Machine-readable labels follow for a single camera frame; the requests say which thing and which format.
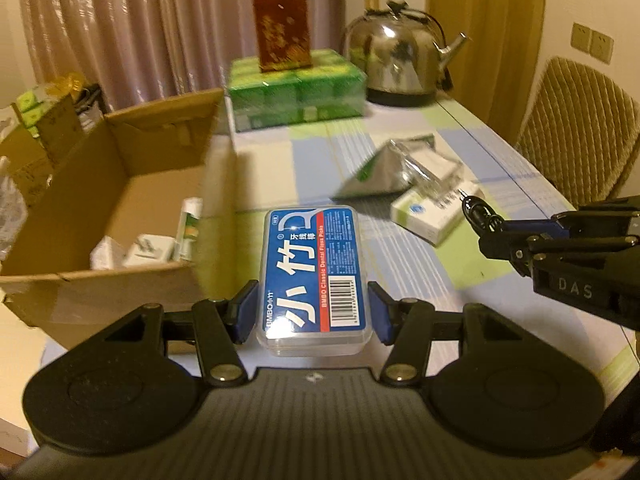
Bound brown cardboard box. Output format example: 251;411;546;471
0;87;238;356

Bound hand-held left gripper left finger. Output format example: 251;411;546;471
102;280;259;387

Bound red gift box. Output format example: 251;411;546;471
251;0;314;73

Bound wall socket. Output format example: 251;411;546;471
571;22;594;54
590;30;615;65

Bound white box with barcode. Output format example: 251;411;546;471
390;187;483;247

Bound silver foil bag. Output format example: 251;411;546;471
332;135;436;203

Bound white medicine box plant print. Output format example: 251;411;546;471
175;197;203;263

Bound clear plastic case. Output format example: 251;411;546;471
387;139;462;203

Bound black bag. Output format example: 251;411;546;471
75;85;108;126

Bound yellow curtain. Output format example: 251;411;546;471
427;0;543;133

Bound yellow plastic bag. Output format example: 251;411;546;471
47;75;98;101

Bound blue dental floss box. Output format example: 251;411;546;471
256;205;375;357

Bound steel electric kettle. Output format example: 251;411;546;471
341;2;473;107

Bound stack of green packets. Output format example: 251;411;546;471
12;85;56;136

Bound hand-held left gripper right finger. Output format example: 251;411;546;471
367;282;526;386

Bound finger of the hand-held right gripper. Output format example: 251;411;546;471
477;232;640;273
492;197;640;237

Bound green tissue multipack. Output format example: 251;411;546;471
226;49;368;133

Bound pink shiny curtain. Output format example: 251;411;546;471
17;0;346;111

